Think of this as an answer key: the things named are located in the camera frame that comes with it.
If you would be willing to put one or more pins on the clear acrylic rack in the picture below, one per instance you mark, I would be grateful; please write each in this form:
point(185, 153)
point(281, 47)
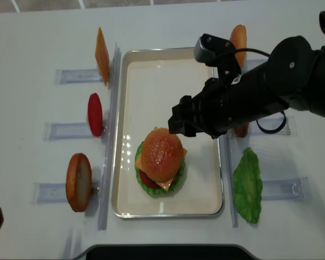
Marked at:
point(44, 193)
point(266, 138)

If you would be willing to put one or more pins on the sesame top bun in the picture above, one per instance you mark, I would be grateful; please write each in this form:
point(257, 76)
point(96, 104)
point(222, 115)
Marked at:
point(162, 154)

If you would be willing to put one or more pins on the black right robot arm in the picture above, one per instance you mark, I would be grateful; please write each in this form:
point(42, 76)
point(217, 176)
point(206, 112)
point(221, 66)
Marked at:
point(292, 77)

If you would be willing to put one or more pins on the standing red tomato slice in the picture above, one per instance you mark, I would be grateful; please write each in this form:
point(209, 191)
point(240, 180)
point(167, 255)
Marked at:
point(95, 116)

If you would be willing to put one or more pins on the standing bun slice left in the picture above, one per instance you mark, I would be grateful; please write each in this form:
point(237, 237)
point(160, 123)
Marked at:
point(78, 182)

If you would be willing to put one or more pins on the sesame bun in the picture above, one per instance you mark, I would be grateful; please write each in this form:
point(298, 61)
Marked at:
point(239, 39)
point(162, 154)

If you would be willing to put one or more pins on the left clear acrylic rack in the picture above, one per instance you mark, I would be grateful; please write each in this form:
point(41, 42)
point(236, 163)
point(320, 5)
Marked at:
point(44, 193)

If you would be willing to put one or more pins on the red tomato slice in burger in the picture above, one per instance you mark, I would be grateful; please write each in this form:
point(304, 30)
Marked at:
point(147, 181)

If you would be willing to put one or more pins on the standing orange cheese slice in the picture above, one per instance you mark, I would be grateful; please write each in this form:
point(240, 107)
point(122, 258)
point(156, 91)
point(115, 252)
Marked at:
point(102, 56)

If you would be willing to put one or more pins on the standing brown meat patty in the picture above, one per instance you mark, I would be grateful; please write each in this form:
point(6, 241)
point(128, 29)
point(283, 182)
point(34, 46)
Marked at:
point(242, 130)

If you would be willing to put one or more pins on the green lettuce leaf in burger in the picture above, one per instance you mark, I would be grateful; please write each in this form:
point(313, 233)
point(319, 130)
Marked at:
point(166, 187)

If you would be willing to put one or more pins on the standing green lettuce leaf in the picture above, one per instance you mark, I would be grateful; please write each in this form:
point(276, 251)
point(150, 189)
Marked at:
point(248, 187)

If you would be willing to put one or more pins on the orange cheese slice on burger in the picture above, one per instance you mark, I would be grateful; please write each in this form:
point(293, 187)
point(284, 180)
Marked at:
point(160, 161)

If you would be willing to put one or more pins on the right clear acrylic rack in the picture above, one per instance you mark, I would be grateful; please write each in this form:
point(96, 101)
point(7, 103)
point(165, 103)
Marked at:
point(266, 138)

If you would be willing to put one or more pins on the black robot base front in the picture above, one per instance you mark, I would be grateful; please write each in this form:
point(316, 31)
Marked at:
point(168, 252)

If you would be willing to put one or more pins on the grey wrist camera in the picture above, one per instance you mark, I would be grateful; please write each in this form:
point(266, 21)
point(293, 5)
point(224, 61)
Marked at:
point(212, 50)

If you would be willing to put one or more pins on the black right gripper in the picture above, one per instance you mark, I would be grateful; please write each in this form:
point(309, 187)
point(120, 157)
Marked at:
point(224, 104)

